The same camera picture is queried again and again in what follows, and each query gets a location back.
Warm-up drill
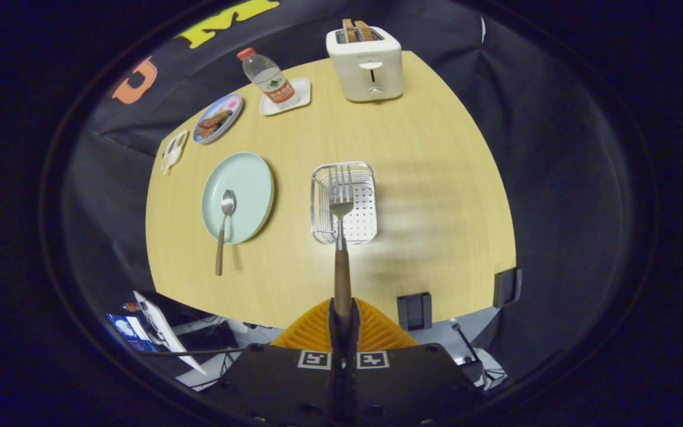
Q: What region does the white toaster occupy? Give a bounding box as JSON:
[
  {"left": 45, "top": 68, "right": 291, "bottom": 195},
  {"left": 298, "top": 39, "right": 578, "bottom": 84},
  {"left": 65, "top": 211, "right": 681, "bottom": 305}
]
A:
[{"left": 325, "top": 27, "right": 404, "bottom": 103}]

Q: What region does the fork with wooden handle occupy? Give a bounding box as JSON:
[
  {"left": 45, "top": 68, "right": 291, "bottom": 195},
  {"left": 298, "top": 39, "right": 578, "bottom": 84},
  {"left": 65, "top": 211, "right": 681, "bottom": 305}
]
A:
[{"left": 328, "top": 165, "right": 354, "bottom": 336}]

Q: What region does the black table clamp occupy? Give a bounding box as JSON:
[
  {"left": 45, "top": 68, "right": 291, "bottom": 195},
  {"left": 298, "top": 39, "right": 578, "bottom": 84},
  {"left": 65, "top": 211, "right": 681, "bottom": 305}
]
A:
[
  {"left": 397, "top": 292, "right": 432, "bottom": 331},
  {"left": 493, "top": 267, "right": 522, "bottom": 308}
]

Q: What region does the blue printed box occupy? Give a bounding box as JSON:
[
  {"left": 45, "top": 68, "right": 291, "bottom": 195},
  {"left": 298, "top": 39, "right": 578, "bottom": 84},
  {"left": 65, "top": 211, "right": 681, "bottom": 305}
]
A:
[{"left": 106, "top": 313, "right": 154, "bottom": 352}]

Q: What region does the metal wire basket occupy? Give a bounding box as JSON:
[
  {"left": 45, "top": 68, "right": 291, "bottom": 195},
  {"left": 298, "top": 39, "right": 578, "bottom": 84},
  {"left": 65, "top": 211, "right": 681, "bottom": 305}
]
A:
[{"left": 310, "top": 162, "right": 379, "bottom": 245}]

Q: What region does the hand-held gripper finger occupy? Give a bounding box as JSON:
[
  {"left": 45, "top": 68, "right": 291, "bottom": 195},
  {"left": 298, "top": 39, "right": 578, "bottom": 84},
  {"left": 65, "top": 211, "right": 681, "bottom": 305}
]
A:
[
  {"left": 214, "top": 298, "right": 343, "bottom": 427},
  {"left": 342, "top": 298, "right": 484, "bottom": 427}
]

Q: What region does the small white sectioned dish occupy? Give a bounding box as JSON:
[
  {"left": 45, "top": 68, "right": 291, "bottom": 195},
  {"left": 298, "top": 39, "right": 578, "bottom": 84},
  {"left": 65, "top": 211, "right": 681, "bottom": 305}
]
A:
[{"left": 160, "top": 129, "right": 189, "bottom": 175}]

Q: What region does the blue plate with food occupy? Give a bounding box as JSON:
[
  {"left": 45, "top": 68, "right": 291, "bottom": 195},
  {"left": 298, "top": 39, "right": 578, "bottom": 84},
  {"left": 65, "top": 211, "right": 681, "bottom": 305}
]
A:
[{"left": 193, "top": 93, "right": 244, "bottom": 145}]

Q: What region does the white square coaster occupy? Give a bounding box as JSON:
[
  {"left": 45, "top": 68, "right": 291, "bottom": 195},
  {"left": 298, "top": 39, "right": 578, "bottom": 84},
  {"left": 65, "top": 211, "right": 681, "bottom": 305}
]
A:
[{"left": 258, "top": 77, "right": 312, "bottom": 116}]

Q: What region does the black backdrop cloth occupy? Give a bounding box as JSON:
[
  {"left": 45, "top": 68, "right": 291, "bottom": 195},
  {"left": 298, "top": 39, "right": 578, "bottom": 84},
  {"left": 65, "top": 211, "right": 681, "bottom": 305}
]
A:
[{"left": 63, "top": 0, "right": 636, "bottom": 380}]

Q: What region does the clear water bottle red cap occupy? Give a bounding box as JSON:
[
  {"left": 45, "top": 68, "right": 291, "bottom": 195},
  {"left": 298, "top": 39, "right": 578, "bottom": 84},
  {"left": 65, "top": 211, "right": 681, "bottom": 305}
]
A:
[{"left": 237, "top": 47, "right": 301, "bottom": 110}]

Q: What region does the white paper sheet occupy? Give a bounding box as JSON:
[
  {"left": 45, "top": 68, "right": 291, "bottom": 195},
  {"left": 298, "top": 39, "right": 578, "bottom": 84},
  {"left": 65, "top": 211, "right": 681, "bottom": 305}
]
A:
[{"left": 133, "top": 291, "right": 207, "bottom": 375}]

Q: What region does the black cable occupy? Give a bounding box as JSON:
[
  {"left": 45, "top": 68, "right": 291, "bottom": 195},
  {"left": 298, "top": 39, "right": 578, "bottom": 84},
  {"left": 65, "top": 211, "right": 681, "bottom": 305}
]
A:
[{"left": 140, "top": 347, "right": 242, "bottom": 358}]

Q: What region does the spoon with wooden handle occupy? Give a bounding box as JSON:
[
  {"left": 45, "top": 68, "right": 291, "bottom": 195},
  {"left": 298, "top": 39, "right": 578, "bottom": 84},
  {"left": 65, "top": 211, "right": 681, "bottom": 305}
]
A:
[{"left": 215, "top": 189, "right": 237, "bottom": 276}]

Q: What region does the mint green plate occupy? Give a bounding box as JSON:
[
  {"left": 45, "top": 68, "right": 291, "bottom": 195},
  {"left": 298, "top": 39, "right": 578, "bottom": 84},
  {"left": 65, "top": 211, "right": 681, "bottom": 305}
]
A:
[{"left": 201, "top": 152, "right": 275, "bottom": 245}]

